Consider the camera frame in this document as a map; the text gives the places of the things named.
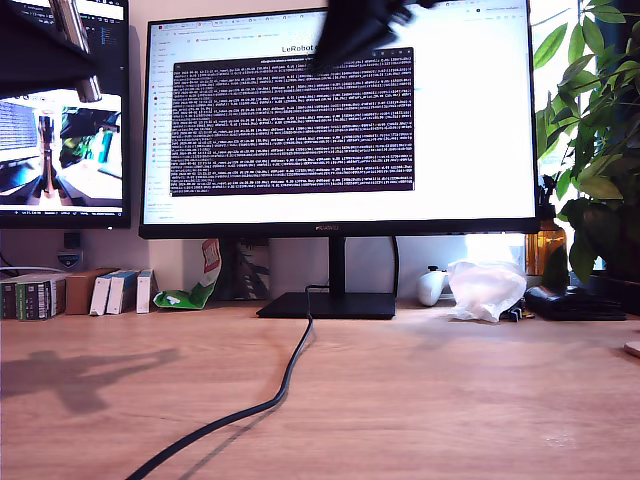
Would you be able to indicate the white crumpled plastic bag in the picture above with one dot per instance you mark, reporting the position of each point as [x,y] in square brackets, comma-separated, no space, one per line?
[480,292]

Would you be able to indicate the black Huawei computer monitor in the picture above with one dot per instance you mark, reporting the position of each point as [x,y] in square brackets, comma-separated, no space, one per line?
[475,125]

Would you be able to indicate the black leather wallet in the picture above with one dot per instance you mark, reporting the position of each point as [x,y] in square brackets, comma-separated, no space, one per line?
[570,305]

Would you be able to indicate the white and teal box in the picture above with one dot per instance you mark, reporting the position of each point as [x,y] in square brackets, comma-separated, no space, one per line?
[118,295]
[143,292]
[100,297]

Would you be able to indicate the metallic silver laser pointer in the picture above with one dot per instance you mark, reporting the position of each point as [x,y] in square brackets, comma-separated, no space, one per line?
[70,25]

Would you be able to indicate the black unbranded computer monitor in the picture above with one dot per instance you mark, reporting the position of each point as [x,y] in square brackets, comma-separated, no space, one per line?
[60,150]

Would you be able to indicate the amber pump bottle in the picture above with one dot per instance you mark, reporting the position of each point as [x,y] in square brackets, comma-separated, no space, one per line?
[542,247]

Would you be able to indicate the dark rectangular plant pot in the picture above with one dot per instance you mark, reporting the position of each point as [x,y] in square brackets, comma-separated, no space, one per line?
[625,295]

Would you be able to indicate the green barcode box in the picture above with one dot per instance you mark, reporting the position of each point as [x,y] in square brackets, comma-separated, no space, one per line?
[9,300]
[35,297]

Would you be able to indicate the cork coaster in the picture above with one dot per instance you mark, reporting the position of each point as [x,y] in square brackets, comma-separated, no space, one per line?
[633,348]

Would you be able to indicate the green snack bag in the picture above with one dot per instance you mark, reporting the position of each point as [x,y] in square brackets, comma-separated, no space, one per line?
[191,296]

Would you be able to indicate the green leafy houseplant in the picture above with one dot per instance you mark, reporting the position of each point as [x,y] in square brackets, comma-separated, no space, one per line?
[600,150]

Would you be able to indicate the white game controller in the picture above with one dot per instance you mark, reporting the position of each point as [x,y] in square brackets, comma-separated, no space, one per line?
[430,290]

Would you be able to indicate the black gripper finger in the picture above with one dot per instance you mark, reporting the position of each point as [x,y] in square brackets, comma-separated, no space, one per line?
[355,30]
[35,75]
[35,42]

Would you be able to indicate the brown cardboard box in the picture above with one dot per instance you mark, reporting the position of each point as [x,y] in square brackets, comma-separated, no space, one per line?
[79,295]

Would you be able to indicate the blue shield badge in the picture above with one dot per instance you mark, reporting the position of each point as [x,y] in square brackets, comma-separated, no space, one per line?
[69,260]

